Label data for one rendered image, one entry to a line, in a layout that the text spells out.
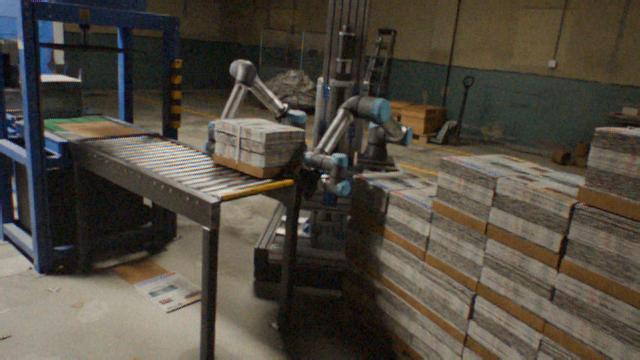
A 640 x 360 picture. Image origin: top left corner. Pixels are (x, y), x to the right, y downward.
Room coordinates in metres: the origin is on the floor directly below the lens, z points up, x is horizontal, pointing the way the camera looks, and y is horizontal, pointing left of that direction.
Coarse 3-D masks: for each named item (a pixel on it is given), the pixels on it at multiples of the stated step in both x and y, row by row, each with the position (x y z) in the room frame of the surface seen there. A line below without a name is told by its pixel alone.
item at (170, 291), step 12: (168, 276) 2.67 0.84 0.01; (180, 276) 2.69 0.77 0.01; (144, 288) 2.51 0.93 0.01; (156, 288) 2.52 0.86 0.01; (168, 288) 2.53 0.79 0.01; (180, 288) 2.54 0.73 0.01; (192, 288) 2.56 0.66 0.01; (156, 300) 2.39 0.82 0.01; (168, 300) 2.40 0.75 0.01; (180, 300) 2.41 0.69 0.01; (192, 300) 2.42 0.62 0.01
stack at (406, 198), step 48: (384, 192) 2.18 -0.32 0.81; (432, 192) 2.20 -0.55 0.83; (384, 240) 2.14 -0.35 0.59; (432, 240) 1.89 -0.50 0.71; (480, 240) 1.68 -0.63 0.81; (384, 288) 2.10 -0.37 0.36; (432, 288) 1.84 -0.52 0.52; (528, 288) 1.49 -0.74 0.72; (384, 336) 2.06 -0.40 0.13; (432, 336) 1.80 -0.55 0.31; (480, 336) 1.61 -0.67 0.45; (528, 336) 1.45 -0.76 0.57
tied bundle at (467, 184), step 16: (448, 160) 1.88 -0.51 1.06; (464, 160) 1.88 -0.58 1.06; (480, 160) 1.92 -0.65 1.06; (496, 160) 1.95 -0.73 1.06; (512, 160) 1.98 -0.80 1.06; (448, 176) 1.86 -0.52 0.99; (464, 176) 1.79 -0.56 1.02; (480, 176) 1.73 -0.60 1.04; (496, 176) 1.67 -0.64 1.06; (448, 192) 1.85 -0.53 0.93; (464, 192) 1.79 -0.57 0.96; (480, 192) 1.72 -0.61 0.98; (464, 208) 1.77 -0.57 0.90; (480, 208) 1.70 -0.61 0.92
